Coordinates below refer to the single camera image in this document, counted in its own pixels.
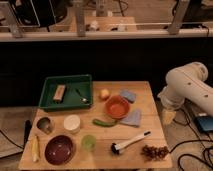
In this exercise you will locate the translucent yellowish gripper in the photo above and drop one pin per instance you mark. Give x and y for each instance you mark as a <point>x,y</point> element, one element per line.
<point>168,116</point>

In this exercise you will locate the green pepper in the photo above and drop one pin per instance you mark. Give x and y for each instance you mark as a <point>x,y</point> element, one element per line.
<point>103,123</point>

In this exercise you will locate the green plastic cup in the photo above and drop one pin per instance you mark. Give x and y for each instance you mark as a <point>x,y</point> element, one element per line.
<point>88,142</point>

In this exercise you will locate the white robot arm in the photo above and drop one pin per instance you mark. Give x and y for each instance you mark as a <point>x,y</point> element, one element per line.
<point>186,82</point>

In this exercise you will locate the metal cup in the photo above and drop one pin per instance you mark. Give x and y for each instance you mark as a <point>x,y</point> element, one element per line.
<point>45,125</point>

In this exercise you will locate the blue-grey cloth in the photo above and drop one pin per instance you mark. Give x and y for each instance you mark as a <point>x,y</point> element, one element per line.
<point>132,119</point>

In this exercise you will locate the blue box on floor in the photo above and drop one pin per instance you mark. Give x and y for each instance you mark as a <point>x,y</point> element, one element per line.
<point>204,124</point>

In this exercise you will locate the blue sponge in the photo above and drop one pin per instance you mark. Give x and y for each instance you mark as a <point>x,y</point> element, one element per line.
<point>128,95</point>

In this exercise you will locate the brown dried cluster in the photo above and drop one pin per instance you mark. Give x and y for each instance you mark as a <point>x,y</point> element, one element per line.
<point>153,153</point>

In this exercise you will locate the orange bowl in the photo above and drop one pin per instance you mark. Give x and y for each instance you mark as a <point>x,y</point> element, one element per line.
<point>117,107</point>

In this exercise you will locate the black and white brush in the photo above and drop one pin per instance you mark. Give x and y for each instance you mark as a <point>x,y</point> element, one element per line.
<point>116,148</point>

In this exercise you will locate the small peach fruit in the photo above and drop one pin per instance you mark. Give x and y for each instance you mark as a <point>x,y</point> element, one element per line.
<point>104,94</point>

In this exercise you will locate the metal spoon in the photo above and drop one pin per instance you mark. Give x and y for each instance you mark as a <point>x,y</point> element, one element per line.
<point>83,99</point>

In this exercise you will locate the white round lid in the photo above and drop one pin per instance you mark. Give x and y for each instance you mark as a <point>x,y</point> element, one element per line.
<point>72,123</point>

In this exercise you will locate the wooden block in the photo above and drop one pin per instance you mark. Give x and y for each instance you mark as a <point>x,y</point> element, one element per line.
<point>59,93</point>

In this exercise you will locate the green plastic tray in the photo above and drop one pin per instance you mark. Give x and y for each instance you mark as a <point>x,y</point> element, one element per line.
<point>71,100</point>

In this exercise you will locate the dark red bowl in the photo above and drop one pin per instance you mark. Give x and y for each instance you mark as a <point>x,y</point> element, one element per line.
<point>59,150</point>

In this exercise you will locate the yellow corn cob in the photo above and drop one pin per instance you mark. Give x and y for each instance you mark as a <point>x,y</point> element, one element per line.
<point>35,149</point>

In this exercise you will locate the black marker on floor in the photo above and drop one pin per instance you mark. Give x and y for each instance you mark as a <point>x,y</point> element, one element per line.
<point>27,130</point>

